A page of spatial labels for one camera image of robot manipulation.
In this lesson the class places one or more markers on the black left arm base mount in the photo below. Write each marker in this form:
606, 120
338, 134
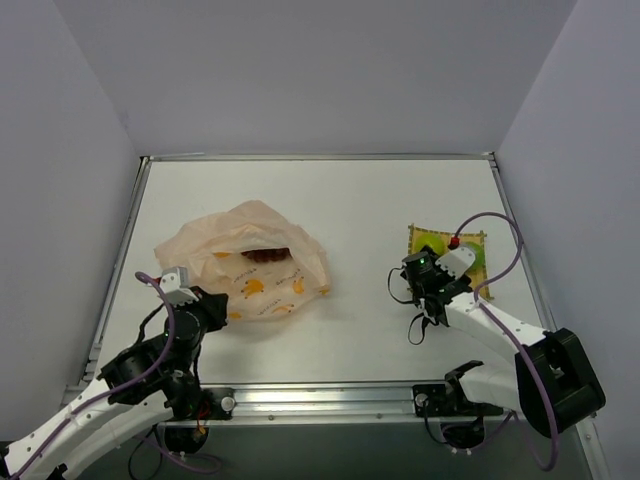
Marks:
215, 404

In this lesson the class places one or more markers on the yellow-green fake pear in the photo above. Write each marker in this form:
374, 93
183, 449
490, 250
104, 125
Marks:
433, 242

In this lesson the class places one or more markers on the yellow bamboo tray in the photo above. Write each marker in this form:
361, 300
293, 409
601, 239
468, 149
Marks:
482, 270

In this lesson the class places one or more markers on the green fake lime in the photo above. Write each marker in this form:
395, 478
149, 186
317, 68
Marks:
479, 260

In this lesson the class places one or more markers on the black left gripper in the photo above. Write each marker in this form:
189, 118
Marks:
212, 308

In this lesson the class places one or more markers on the aluminium front frame rail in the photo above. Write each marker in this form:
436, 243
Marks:
298, 403

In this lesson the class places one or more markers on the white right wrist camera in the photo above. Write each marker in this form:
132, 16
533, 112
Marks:
457, 262

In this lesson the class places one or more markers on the translucent peach plastic bag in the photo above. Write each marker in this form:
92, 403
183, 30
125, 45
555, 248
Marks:
210, 249

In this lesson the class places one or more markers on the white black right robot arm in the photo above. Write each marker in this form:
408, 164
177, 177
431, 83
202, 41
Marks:
546, 376

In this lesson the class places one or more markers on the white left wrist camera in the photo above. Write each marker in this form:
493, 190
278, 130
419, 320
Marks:
174, 282

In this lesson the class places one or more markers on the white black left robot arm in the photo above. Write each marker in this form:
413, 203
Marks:
159, 364

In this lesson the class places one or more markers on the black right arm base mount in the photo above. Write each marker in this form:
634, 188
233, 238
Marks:
450, 420

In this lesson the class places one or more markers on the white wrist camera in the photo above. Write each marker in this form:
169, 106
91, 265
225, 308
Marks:
457, 262
174, 282

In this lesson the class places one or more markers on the dark red fake grapes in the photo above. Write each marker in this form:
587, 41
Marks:
267, 255

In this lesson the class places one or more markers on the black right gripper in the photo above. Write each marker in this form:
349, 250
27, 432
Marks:
455, 286

